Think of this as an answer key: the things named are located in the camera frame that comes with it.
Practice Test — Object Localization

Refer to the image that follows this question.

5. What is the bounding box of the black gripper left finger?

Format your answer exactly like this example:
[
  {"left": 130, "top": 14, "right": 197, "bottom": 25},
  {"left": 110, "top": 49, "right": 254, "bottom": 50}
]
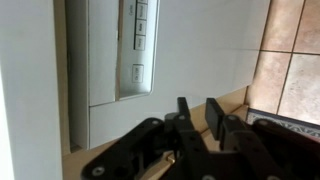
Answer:
[{"left": 81, "top": 96, "right": 215, "bottom": 180}]

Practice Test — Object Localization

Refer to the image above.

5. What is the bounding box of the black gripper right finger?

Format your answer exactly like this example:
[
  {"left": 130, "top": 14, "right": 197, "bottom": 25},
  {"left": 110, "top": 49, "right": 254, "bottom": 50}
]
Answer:
[{"left": 204, "top": 97, "right": 320, "bottom": 180}]

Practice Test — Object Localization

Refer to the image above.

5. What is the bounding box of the on off dishwasher button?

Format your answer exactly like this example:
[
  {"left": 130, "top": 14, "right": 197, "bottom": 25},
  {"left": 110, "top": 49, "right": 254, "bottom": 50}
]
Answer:
[{"left": 131, "top": 63, "right": 145, "bottom": 84}]

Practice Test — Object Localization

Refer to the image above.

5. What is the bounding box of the white dishwasher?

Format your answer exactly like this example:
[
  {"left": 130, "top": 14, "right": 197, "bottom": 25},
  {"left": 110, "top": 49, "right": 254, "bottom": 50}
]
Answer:
[{"left": 64, "top": 0, "right": 271, "bottom": 151}]

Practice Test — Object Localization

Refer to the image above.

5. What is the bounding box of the grey dishwasher cycle button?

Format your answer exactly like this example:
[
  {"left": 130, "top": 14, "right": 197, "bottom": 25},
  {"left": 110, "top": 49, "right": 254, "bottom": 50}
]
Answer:
[
  {"left": 133, "top": 34, "right": 147, "bottom": 51},
  {"left": 136, "top": 2, "right": 149, "bottom": 20},
  {"left": 135, "top": 19, "right": 148, "bottom": 35}
]

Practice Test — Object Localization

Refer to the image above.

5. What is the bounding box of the patterned floor rug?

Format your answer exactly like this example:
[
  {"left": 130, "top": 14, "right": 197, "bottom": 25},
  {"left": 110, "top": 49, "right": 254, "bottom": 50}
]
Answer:
[{"left": 245, "top": 107, "right": 320, "bottom": 138}]

